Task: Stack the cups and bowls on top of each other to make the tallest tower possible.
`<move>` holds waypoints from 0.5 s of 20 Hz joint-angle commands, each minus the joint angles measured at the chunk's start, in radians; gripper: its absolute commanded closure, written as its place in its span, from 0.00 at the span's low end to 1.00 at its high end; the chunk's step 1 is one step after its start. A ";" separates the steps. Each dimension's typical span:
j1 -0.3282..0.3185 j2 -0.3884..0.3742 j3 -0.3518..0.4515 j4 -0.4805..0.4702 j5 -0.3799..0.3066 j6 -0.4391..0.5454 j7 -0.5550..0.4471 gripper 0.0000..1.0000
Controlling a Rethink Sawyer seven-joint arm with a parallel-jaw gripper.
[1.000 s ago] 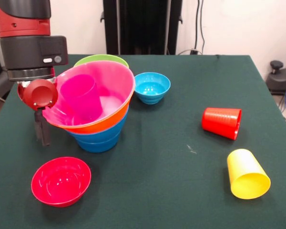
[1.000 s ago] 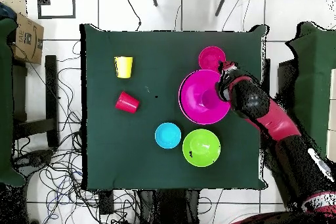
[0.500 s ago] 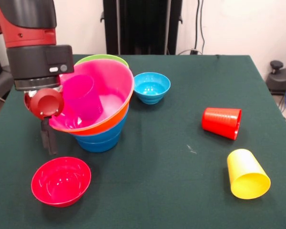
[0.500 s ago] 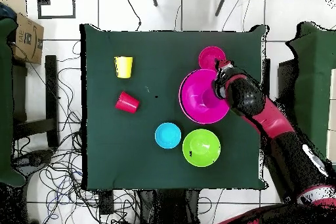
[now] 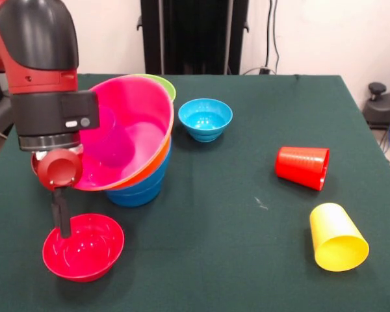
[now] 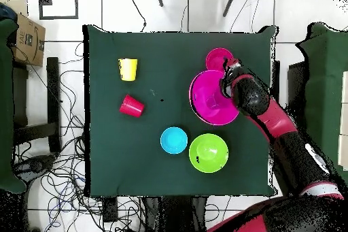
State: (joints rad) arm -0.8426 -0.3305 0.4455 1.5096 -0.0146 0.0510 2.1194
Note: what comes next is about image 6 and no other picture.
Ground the large pink bowl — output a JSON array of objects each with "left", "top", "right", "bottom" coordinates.
[{"left": 188, "top": 69, "right": 241, "bottom": 126}]

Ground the red cup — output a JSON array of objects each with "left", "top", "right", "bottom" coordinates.
[{"left": 118, "top": 94, "right": 145, "bottom": 118}]

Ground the small crimson bowl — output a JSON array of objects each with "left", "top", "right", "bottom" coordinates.
[{"left": 205, "top": 47, "right": 235, "bottom": 73}]

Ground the black chair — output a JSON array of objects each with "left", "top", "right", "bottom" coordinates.
[{"left": 287, "top": 61, "right": 309, "bottom": 113}]

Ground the dark green tablecloth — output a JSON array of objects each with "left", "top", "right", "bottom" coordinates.
[{"left": 82, "top": 24, "right": 279, "bottom": 198}]

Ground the green clothed side table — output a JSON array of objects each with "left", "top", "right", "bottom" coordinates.
[
  {"left": 0, "top": 18, "right": 28, "bottom": 195},
  {"left": 294, "top": 22, "right": 348, "bottom": 184}
]

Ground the green bowl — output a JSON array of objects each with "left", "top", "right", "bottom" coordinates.
[{"left": 188, "top": 133, "right": 230, "bottom": 173}]

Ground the small light blue bowl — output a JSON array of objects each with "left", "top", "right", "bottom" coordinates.
[{"left": 160, "top": 127, "right": 188, "bottom": 155}]

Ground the yellow cup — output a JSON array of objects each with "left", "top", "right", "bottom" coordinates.
[{"left": 118, "top": 58, "right": 139, "bottom": 82}]

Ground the black power adapter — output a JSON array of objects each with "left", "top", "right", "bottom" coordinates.
[{"left": 102, "top": 197, "right": 118, "bottom": 222}]

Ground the cardboard box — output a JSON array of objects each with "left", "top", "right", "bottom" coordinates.
[{"left": 10, "top": 12, "right": 46, "bottom": 67}]

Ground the black cable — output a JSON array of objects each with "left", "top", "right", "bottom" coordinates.
[{"left": 127, "top": 0, "right": 147, "bottom": 33}]

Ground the black stool frame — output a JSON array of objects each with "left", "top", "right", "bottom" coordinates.
[{"left": 12, "top": 56, "right": 62, "bottom": 154}]

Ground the tangle of cables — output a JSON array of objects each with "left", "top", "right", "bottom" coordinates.
[{"left": 13, "top": 42, "right": 142, "bottom": 232}]

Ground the black pedestal leg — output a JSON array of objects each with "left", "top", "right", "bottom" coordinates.
[{"left": 13, "top": 154, "right": 56, "bottom": 178}]

